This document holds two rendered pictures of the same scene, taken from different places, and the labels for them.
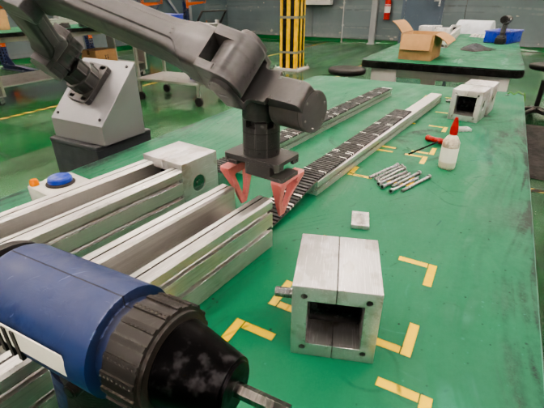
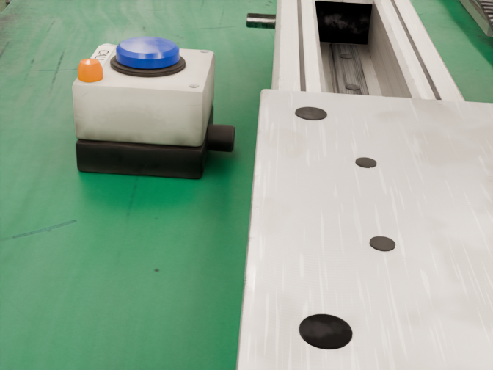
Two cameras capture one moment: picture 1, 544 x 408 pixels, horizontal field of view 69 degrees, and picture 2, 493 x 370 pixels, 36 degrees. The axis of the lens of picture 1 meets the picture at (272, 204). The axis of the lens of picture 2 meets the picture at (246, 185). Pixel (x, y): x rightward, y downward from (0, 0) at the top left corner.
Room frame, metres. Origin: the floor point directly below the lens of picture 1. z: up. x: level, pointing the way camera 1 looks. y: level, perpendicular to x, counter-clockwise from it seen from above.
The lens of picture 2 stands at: (0.21, 0.57, 1.00)
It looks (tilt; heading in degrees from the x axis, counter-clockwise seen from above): 28 degrees down; 327
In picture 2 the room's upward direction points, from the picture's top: 3 degrees clockwise
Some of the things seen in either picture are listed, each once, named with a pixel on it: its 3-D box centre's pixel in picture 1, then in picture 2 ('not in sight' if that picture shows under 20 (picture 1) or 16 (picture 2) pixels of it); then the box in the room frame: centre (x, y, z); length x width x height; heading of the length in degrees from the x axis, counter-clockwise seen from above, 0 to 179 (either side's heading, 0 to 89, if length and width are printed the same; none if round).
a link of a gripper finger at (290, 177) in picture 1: (274, 186); not in sight; (0.57, 0.00, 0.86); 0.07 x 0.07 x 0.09; 55
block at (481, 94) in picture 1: (465, 102); not in sight; (1.28, -0.63, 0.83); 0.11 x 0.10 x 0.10; 52
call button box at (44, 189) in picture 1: (67, 198); (161, 106); (0.62, 0.36, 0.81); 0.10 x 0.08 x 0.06; 55
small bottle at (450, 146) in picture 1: (451, 142); not in sight; (0.85, -0.40, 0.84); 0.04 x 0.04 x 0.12
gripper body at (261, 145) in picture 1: (261, 141); not in sight; (0.58, 0.02, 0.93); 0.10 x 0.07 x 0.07; 55
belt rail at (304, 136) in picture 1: (332, 117); not in sight; (1.21, -0.19, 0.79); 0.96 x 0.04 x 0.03; 145
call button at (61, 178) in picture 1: (60, 180); (147, 58); (0.63, 0.37, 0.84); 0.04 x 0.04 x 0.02
